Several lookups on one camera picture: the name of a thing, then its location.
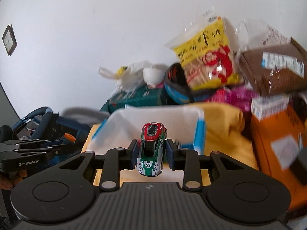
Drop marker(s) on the yellow snack bag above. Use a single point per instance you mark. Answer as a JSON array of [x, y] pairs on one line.
[[206, 57]]

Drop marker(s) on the yellow cloth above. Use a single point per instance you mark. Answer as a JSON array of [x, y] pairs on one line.
[[225, 134]]

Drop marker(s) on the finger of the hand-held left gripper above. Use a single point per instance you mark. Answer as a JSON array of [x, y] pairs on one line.
[[54, 144], [36, 152]]

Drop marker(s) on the green red toy car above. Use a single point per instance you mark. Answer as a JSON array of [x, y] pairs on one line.
[[151, 153]]

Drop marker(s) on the clear plastic bag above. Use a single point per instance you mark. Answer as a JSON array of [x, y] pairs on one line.
[[259, 36]]

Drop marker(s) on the orange box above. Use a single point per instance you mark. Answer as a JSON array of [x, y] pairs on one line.
[[268, 134]]

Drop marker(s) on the translucent plastic storage bin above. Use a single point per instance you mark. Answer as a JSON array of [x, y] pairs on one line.
[[168, 122]]

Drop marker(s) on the brown cardboard box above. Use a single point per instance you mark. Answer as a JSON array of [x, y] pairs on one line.
[[268, 81]]

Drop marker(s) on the person's left hand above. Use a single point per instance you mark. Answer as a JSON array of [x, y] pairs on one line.
[[6, 182]]

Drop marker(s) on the black box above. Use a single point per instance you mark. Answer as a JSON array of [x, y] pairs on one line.
[[299, 165]]

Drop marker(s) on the blue stroller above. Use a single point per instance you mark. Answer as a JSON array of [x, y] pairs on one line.
[[40, 122]]

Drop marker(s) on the white bowl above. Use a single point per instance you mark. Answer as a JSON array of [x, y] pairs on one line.
[[152, 75]]

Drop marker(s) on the small white blue box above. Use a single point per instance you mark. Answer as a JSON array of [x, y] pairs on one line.
[[268, 106]]

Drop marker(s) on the wall clock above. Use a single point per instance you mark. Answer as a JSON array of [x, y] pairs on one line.
[[9, 40]]

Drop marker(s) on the pink shiny packet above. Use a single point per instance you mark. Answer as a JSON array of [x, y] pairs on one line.
[[235, 98]]

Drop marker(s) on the green tissue pack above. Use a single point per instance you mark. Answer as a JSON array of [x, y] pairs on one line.
[[141, 98]]

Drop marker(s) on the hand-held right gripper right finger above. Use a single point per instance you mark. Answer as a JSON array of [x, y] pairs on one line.
[[169, 154]]

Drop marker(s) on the orange toy piece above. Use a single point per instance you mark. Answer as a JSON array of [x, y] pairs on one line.
[[69, 138]]

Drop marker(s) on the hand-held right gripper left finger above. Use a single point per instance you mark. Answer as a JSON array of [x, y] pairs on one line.
[[134, 153]]

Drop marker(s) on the blue black helmet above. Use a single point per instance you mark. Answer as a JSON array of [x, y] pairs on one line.
[[175, 86]]

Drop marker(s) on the white plastic bag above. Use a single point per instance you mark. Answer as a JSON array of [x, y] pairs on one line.
[[129, 76]]

